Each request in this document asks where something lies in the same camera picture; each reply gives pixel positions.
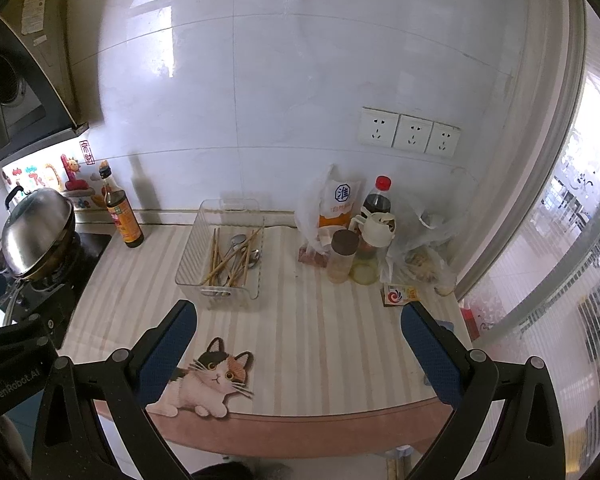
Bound pink plastic bag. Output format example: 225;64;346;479
459;290;506;346

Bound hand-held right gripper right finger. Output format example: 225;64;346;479
400;301;571;480

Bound wok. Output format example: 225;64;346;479
0;227;81;283

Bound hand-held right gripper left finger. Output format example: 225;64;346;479
27;299;198;480

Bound brown-lidded clear jar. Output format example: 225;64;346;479
328;229;357;284

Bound black gas stove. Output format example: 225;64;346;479
0;232;113;351

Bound soy sauce bottle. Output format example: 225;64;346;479
98;160;145;249

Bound colourful wall stickers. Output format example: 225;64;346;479
0;152;108;211

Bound white-lidded oil bottle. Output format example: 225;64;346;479
349;211;397;286

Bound white plastic bag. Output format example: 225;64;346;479
295;164;366;261

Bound white wall socket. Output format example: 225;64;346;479
357;106;400;148
392;114;434;155
425;122;462;160

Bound red-capped dark bottle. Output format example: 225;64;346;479
361;175;393;221

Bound striped table cloth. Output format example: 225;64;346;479
60;222;468;418

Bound window frame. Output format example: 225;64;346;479
450;0;600;341

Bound orange white salt bag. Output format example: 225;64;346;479
317;175;356;231

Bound range hood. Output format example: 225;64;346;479
0;0;90;176

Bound clear plastic utensil container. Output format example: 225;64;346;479
175;198;266;306

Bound cat-shaped mat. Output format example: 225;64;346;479
145;337;256;418

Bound crumpled clear plastic bag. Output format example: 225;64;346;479
380;195;468;296

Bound red white seasoning packet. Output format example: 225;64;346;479
382;282;421;308

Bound steel wok lid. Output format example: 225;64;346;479
1;185;76;278

